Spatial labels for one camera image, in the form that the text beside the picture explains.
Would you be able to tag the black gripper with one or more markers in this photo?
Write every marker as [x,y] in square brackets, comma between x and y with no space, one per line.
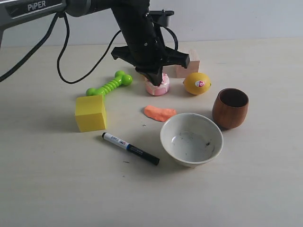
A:
[149,57]

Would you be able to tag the orange putty blob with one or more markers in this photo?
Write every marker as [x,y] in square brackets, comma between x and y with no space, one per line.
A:
[159,114]

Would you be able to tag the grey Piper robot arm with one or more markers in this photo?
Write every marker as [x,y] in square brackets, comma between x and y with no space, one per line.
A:
[131,16]

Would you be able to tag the pink strawberry cake toy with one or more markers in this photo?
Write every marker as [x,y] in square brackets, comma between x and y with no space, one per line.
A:
[158,90]

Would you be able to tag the green bone dog toy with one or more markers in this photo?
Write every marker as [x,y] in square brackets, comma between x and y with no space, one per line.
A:
[120,79]

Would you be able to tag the light wooden cube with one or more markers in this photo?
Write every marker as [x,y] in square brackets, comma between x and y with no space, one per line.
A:
[193,66]

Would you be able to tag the yellow lemon with sticker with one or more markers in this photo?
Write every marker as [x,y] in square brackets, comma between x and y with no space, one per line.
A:
[197,83]

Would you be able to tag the white ceramic bowl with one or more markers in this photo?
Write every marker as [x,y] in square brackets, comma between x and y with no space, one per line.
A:
[191,139]

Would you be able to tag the yellow foam cube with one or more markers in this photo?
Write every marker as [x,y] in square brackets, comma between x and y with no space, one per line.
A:
[90,113]

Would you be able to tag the black and white marker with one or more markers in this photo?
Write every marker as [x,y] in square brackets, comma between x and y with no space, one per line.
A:
[131,148]

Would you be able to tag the brown wooden cup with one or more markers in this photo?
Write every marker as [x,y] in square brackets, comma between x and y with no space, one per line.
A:
[230,108]

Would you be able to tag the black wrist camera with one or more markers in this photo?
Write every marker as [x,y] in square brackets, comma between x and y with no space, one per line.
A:
[161,16]

